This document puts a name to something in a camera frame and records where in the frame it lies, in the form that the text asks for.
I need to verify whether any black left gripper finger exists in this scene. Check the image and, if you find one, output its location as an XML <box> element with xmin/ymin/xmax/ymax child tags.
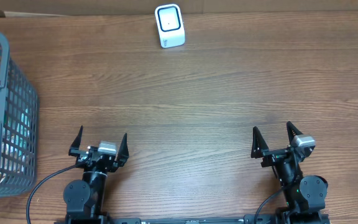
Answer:
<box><xmin>70</xmin><ymin>126</ymin><xmax>83</xmax><ymax>150</ymax></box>
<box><xmin>117</xmin><ymin>133</ymin><xmax>129</xmax><ymax>166</ymax></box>

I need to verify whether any white barcode scanner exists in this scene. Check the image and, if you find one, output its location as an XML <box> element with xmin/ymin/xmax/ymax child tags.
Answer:
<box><xmin>155</xmin><ymin>4</ymin><xmax>186</xmax><ymax>49</ymax></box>

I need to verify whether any grey plastic mesh basket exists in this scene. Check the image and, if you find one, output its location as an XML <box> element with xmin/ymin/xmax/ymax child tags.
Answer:
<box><xmin>0</xmin><ymin>33</ymin><xmax>39</xmax><ymax>197</ymax></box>

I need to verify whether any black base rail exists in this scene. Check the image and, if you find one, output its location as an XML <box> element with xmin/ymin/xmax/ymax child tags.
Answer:
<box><xmin>54</xmin><ymin>213</ymin><xmax>331</xmax><ymax>224</ymax></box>

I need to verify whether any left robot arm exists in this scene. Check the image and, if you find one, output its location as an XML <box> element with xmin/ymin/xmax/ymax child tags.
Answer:
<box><xmin>63</xmin><ymin>128</ymin><xmax>129</xmax><ymax>223</ymax></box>

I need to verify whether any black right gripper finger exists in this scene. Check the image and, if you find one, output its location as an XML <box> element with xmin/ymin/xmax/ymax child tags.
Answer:
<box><xmin>287</xmin><ymin>121</ymin><xmax>303</xmax><ymax>146</ymax></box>
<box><xmin>251</xmin><ymin>126</ymin><xmax>269</xmax><ymax>158</ymax></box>

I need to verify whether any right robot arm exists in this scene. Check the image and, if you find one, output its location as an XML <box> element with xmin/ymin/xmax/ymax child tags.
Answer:
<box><xmin>250</xmin><ymin>121</ymin><xmax>330</xmax><ymax>224</ymax></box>

